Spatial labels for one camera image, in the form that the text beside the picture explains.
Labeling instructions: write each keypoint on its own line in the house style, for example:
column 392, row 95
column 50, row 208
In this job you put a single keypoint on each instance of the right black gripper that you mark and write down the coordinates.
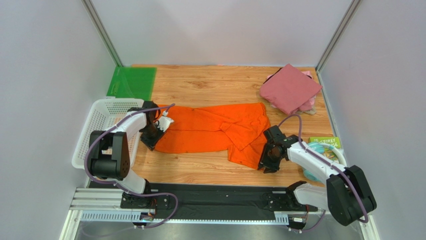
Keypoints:
column 267, row 159

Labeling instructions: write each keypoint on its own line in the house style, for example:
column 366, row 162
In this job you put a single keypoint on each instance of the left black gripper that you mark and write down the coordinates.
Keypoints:
column 151, row 143

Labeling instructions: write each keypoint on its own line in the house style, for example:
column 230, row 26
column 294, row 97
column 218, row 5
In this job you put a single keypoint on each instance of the orange t shirt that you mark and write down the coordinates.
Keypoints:
column 236, row 128

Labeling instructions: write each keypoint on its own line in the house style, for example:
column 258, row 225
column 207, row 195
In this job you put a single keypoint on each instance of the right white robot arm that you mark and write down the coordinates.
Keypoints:
column 346, row 193

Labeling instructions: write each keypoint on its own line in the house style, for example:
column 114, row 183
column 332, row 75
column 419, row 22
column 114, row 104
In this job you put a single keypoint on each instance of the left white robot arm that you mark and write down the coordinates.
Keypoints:
column 108, row 159

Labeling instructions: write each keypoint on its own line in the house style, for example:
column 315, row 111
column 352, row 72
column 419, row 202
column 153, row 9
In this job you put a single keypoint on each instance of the teal headphones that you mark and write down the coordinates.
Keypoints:
column 317, row 164

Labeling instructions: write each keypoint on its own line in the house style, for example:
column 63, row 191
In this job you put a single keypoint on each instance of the white plastic basket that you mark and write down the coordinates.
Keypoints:
column 103, row 115

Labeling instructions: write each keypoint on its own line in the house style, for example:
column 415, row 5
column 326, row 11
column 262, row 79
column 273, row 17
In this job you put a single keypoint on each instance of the green cutting mat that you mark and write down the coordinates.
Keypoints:
column 132, row 82

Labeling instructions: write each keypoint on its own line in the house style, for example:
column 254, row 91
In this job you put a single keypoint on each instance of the green picture book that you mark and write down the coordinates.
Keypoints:
column 330, row 147

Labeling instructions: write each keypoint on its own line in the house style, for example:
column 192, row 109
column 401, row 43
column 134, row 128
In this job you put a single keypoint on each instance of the folded maroon t shirt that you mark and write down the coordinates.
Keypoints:
column 290, row 87

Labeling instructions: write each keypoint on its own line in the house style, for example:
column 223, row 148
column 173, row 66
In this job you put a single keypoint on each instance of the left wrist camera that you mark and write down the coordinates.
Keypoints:
column 164, row 122

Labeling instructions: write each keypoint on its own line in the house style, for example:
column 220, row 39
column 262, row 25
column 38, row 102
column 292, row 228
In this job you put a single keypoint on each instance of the aluminium frame rail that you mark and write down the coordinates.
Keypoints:
column 94, row 214

